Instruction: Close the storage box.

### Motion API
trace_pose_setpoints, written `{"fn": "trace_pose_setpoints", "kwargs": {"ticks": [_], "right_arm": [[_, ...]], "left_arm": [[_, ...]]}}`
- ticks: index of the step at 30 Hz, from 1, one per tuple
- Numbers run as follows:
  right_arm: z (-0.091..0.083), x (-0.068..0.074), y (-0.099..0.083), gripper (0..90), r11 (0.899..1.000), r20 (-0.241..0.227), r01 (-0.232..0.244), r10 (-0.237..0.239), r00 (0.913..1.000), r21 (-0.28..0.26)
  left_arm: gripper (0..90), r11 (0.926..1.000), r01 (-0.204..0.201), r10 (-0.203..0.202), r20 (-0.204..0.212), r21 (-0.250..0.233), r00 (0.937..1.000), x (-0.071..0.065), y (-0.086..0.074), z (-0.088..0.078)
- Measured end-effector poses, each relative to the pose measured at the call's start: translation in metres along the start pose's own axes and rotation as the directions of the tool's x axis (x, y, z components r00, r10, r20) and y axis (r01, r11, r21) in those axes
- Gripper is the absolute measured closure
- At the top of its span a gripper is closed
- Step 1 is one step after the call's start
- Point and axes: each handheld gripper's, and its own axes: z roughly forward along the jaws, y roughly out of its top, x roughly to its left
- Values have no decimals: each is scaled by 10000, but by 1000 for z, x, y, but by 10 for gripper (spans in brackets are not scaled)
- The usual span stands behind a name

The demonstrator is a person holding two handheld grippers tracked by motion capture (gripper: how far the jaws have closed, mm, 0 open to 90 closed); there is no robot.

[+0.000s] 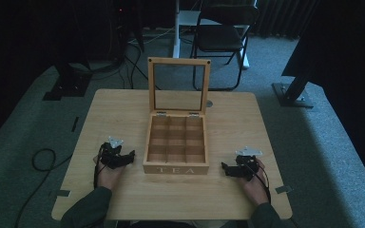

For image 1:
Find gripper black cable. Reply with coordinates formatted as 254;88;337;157
246;162;272;204
92;143;107;190

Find wooden tea box with lid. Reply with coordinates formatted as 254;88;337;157
142;56;212;176

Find white floor cable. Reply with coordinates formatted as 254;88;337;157
128;27;176;45

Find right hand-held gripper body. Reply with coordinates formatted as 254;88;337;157
234;145;263;182

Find bundle of black floor cables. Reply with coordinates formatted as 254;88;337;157
119;40;161;91

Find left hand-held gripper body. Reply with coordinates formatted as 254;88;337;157
99;136;126;170

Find black tape strip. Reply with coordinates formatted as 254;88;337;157
70;116;80;133

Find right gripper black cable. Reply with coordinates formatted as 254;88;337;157
246;162;272;204

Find dark equipment rack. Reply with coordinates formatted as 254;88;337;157
106;0;145;63

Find black stand base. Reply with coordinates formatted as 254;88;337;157
42;61;93;102

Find black looped floor cable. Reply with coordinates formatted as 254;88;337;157
13;147;75;228

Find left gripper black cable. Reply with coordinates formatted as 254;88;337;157
92;143;107;190

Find person's left hand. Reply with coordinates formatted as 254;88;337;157
92;155;126;191

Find person's right hand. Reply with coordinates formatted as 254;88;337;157
239;159;271;206

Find dark curtain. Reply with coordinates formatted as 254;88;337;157
254;0;365;198

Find black stand with base plate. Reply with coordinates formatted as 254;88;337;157
272;70;315;109

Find black folding chair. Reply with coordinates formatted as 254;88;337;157
191;3;261;92
171;0;259;70

